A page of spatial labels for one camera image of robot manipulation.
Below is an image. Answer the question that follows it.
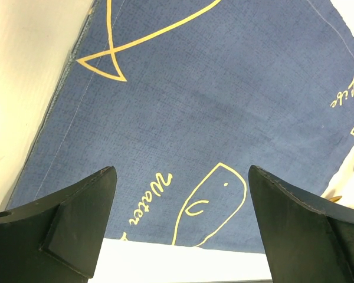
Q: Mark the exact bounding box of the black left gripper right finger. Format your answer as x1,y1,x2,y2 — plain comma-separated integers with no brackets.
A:
248,165,354,282

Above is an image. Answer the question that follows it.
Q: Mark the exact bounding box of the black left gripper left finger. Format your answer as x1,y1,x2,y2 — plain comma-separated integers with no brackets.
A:
0,167,117,282

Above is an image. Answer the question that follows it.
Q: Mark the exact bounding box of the blue cloth placemat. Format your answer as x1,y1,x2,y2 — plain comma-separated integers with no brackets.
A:
9,1,354,253

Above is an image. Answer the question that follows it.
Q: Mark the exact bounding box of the copper spoon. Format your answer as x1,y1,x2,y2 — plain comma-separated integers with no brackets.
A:
329,196,342,203

